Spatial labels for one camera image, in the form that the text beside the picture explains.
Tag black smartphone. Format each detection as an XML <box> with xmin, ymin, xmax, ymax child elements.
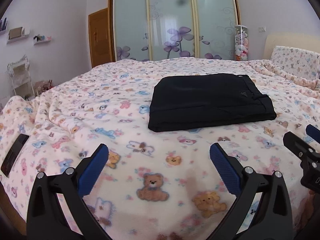
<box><xmin>0</xmin><ymin>134</ymin><xmax>30</xmax><ymax>178</ymax></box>

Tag floral glass door wardrobe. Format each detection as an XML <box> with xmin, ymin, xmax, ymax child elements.
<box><xmin>108</xmin><ymin>0</ymin><xmax>241</xmax><ymax>62</ymax></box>

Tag clear tube of plush toys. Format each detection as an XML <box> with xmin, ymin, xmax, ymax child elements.
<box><xmin>234</xmin><ymin>24</ymin><xmax>249</xmax><ymax>62</ymax></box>

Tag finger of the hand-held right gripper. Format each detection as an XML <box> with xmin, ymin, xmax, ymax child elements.
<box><xmin>283</xmin><ymin>131</ymin><xmax>320</xmax><ymax>162</ymax></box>
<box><xmin>306</xmin><ymin>124</ymin><xmax>320</xmax><ymax>139</ymax></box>

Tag black pants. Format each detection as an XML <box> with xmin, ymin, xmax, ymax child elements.
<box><xmin>147</xmin><ymin>73</ymin><xmax>277</xmax><ymax>133</ymax></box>

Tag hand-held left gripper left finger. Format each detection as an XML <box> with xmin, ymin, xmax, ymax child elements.
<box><xmin>26</xmin><ymin>144</ymin><xmax>110</xmax><ymax>240</ymax></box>

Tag bear printed pillow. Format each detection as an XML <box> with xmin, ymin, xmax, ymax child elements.
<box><xmin>269</xmin><ymin>45</ymin><xmax>320</xmax><ymax>80</ymax></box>

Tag white wire rack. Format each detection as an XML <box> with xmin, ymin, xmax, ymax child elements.
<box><xmin>7</xmin><ymin>54</ymin><xmax>35</xmax><ymax>100</ymax></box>

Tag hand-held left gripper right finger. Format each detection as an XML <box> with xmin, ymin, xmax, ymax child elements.
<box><xmin>209</xmin><ymin>142</ymin><xmax>293</xmax><ymax>240</ymax></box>

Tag bear printed fleece blanket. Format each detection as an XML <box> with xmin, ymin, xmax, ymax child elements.
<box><xmin>0</xmin><ymin>57</ymin><xmax>320</xmax><ymax>240</ymax></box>

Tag wooden door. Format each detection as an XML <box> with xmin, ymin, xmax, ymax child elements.
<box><xmin>88</xmin><ymin>8</ymin><xmax>112</xmax><ymax>68</ymax></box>

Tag white wall shelf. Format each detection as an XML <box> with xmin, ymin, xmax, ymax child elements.
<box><xmin>0</xmin><ymin>17</ymin><xmax>9</xmax><ymax>35</ymax></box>
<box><xmin>33</xmin><ymin>34</ymin><xmax>52</xmax><ymax>46</ymax></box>
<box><xmin>6</xmin><ymin>26</ymin><xmax>30</xmax><ymax>45</ymax></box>

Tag beige bed headboard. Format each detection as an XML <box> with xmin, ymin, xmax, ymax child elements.
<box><xmin>264</xmin><ymin>32</ymin><xmax>320</xmax><ymax>60</ymax></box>

